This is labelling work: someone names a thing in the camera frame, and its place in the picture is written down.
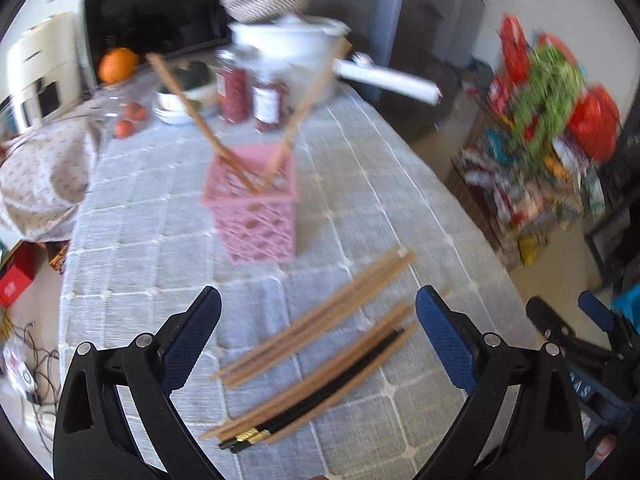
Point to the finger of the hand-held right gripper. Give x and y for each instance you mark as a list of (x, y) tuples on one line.
[(597, 307), (560, 327)]

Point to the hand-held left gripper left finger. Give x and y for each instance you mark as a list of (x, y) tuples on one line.
[(192, 340)]

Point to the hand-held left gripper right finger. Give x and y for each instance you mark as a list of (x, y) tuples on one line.
[(447, 340)]

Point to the black chopstick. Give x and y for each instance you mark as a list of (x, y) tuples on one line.
[(325, 402), (350, 372)]

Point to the bunch of wooden chopsticks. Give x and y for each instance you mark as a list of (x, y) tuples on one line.
[(320, 317)]

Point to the pink plastic utensil basket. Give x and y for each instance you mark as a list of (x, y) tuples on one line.
[(257, 225)]

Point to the wooden chopstick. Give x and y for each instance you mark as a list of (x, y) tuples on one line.
[(305, 105), (190, 107)]

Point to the person's right hand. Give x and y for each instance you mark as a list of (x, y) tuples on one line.
[(605, 449)]

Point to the blue plastic stool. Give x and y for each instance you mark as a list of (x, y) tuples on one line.
[(627, 312)]

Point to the grey checked tablecloth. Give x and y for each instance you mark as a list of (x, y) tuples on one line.
[(150, 230)]

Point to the red box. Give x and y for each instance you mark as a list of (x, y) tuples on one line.
[(15, 280)]

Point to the red plastic bag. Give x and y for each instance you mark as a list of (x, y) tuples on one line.
[(595, 120)]

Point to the bunch of green vegetables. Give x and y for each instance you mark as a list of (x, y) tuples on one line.
[(545, 95)]

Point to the red tomato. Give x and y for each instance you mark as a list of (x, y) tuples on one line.
[(136, 111), (125, 129)]

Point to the white plate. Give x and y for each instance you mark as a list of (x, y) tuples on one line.
[(167, 116)]

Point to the jar of red contents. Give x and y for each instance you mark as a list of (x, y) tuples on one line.
[(233, 92), (269, 105)]

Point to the white bowl of vegetables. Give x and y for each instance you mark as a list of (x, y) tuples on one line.
[(192, 80)]

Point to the orange fruit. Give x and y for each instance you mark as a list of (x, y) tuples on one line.
[(118, 65)]

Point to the cream kitchen appliance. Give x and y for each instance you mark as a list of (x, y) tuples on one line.
[(35, 70)]

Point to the black microwave oven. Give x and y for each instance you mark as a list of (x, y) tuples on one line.
[(150, 15)]

